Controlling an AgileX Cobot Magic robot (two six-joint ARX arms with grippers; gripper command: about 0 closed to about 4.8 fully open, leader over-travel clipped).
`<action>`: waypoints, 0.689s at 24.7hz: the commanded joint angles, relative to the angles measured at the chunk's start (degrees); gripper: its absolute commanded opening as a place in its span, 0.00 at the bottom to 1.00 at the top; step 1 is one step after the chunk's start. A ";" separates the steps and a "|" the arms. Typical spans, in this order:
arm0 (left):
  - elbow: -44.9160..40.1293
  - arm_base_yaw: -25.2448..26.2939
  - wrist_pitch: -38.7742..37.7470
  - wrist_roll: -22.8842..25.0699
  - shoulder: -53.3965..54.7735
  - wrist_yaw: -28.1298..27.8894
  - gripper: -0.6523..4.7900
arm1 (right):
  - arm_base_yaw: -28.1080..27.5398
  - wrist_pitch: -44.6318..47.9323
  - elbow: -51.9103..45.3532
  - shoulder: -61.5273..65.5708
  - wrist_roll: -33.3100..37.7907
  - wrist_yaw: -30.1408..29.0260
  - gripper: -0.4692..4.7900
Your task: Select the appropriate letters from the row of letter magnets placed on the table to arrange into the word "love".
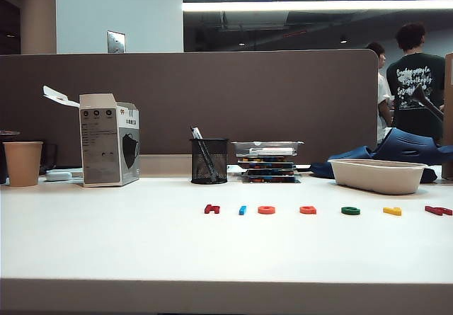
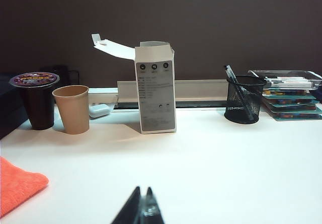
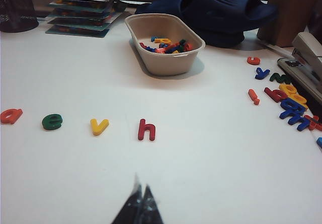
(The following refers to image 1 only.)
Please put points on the blue letter l magnet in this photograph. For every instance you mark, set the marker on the blue letter l magnet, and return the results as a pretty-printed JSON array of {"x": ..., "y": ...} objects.
[{"x": 242, "y": 210}]

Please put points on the orange letter o magnet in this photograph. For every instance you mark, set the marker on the orange letter o magnet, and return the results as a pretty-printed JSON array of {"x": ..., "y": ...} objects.
[{"x": 262, "y": 209}]

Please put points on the green letter magnet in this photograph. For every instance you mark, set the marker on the green letter magnet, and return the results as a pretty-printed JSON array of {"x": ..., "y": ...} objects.
[{"x": 345, "y": 211}]

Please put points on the yellow letter magnet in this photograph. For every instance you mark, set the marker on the yellow letter magnet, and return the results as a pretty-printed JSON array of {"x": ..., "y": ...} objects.
[{"x": 392, "y": 211}]

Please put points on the flat case of letter magnets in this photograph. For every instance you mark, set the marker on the flat case of letter magnets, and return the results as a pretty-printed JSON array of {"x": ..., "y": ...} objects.
[
  {"x": 266, "y": 165},
  {"x": 265, "y": 159},
  {"x": 270, "y": 179},
  {"x": 270, "y": 172}
]

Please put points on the red letter h magnet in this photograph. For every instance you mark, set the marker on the red letter h magnet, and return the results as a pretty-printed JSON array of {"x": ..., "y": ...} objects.
[{"x": 211, "y": 209}]

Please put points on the orange letter a magnet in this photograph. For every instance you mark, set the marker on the orange letter a magnet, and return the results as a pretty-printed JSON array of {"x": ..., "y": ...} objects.
[{"x": 304, "y": 210}]

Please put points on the dark red letter magnet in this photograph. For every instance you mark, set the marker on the dark red letter magnet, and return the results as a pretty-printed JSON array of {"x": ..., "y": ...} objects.
[{"x": 437, "y": 210}]

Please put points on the black mesh pen holder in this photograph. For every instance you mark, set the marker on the black mesh pen holder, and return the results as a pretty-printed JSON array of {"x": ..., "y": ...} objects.
[{"x": 209, "y": 163}]

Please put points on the black and white pen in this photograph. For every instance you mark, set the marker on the black and white pen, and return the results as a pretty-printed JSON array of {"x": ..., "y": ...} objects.
[{"x": 196, "y": 133}]

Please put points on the clear plastic case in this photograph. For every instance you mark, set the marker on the clear plastic case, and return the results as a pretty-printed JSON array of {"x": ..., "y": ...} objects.
[{"x": 267, "y": 148}]

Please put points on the brown desk partition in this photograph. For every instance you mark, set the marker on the brown desk partition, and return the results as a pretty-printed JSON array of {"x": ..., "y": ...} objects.
[{"x": 212, "y": 99}]

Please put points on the white face mask box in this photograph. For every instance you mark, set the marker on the white face mask box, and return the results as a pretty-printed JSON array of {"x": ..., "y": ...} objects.
[{"x": 106, "y": 145}]

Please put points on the beige oval pulp tray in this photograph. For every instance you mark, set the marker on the beige oval pulp tray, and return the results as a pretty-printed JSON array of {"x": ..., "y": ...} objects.
[{"x": 377, "y": 177}]

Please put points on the person in white shirt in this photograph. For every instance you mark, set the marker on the person in white shirt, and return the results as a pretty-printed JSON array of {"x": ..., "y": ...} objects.
[{"x": 383, "y": 95}]

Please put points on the long ceiling light strip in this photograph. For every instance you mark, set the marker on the long ceiling light strip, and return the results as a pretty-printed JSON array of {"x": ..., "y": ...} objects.
[{"x": 318, "y": 5}]

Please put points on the white earbud case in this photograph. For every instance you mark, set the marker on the white earbud case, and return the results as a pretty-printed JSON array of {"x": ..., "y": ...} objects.
[{"x": 58, "y": 176}]

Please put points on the person in dark green shirt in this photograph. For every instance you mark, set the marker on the person in dark green shirt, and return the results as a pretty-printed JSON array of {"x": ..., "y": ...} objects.
[{"x": 415, "y": 92}]

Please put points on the grey metal tool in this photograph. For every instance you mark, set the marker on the grey metal tool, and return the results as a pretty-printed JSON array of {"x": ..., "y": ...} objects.
[{"x": 426, "y": 104}]

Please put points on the brown paper cup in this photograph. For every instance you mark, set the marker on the brown paper cup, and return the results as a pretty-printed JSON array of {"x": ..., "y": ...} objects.
[{"x": 23, "y": 164}]

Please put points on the brown cardboard box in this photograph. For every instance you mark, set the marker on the brown cardboard box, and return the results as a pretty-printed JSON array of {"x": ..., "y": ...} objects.
[{"x": 448, "y": 117}]

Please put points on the metal wall plate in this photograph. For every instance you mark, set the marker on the metal wall plate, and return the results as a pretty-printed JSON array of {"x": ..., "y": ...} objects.
[{"x": 116, "y": 41}]

